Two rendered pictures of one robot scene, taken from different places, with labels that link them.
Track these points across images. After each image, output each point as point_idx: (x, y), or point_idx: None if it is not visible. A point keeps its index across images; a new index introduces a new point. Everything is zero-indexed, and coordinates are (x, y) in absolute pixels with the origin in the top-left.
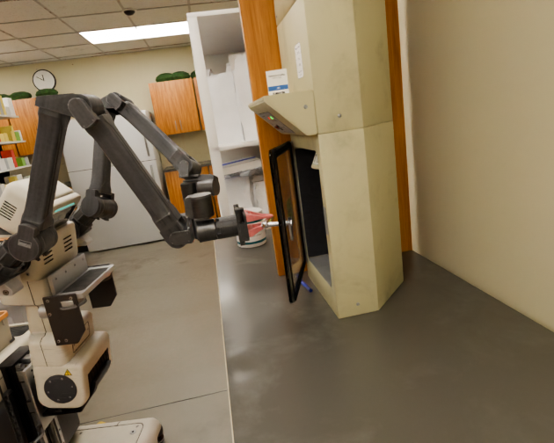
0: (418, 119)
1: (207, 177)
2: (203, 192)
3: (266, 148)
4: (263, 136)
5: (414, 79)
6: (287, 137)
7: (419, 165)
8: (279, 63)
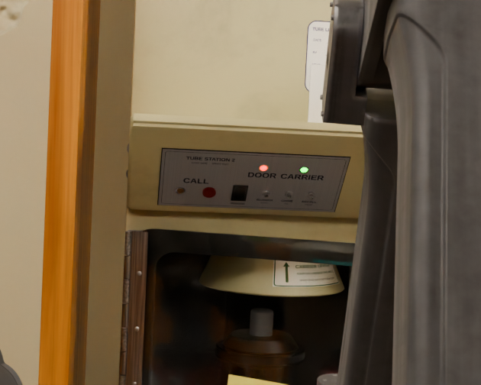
0: (112, 197)
1: None
2: (330, 378)
3: (74, 247)
4: (75, 211)
5: (109, 115)
6: (79, 219)
7: (104, 296)
8: (87, 13)
